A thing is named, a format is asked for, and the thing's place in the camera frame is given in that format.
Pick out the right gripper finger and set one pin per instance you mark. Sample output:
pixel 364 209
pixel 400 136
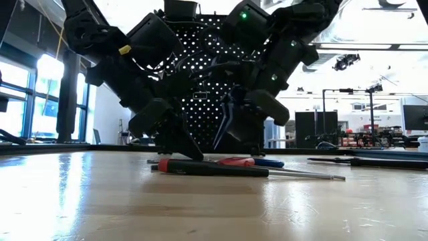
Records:
pixel 240 98

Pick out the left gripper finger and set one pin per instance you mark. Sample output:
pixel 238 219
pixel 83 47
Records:
pixel 180 137

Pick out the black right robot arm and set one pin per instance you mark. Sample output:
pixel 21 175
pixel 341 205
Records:
pixel 301 16

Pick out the double prong peg hook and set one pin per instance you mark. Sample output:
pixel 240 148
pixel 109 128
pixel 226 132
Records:
pixel 200 99

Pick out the black perforated pegboard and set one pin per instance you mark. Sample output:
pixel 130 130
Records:
pixel 204 114

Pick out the yellow tag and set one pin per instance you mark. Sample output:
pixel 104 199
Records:
pixel 125 49

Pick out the tall black pegboard bin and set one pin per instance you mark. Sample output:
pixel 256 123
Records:
pixel 249 137

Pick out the black screwdriver red cap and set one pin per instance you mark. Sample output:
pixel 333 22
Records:
pixel 214 169

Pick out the black track lights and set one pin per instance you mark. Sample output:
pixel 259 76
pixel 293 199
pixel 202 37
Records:
pixel 346 62

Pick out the black pillar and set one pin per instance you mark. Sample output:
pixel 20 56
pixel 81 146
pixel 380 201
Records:
pixel 68 107

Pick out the black cabinet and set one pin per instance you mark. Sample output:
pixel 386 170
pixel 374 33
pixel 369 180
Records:
pixel 314 129

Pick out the ceiling light strip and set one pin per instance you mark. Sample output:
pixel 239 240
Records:
pixel 368 46

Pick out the large black pegboard bin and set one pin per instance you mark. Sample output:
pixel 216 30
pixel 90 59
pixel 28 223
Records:
pixel 180 8

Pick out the shelf with red boxes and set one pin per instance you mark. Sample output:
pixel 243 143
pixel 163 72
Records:
pixel 351 140

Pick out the black ceiling fixture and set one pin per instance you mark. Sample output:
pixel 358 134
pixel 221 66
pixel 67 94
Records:
pixel 391 3

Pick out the black monitor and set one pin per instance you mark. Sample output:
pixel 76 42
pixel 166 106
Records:
pixel 416 117

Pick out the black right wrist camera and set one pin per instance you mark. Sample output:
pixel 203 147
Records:
pixel 267 107

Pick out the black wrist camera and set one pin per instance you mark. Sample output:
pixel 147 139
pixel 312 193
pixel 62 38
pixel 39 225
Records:
pixel 150 117
pixel 267 107

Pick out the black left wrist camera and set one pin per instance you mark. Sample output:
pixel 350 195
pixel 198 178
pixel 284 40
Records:
pixel 150 117

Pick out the black camera rig stand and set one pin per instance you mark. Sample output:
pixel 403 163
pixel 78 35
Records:
pixel 372 114

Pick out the black aluminium table frame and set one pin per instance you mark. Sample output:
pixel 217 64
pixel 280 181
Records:
pixel 50 149

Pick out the black wall box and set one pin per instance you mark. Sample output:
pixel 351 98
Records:
pixel 3 103

